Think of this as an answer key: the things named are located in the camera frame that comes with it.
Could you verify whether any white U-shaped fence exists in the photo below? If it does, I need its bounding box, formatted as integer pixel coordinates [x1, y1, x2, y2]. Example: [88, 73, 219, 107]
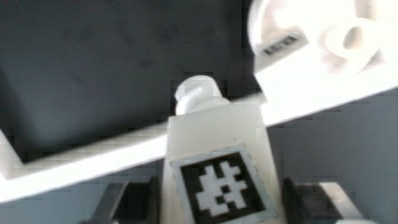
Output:
[0, 49, 398, 203]

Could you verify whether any white stool leg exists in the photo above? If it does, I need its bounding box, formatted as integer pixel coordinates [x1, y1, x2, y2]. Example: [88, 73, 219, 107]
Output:
[161, 75, 287, 224]

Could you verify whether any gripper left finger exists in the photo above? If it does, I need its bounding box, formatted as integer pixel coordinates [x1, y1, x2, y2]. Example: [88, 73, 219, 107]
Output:
[82, 177, 161, 224]

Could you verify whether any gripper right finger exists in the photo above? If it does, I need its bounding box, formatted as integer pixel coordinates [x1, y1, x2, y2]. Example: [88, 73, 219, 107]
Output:
[283, 178, 363, 224]

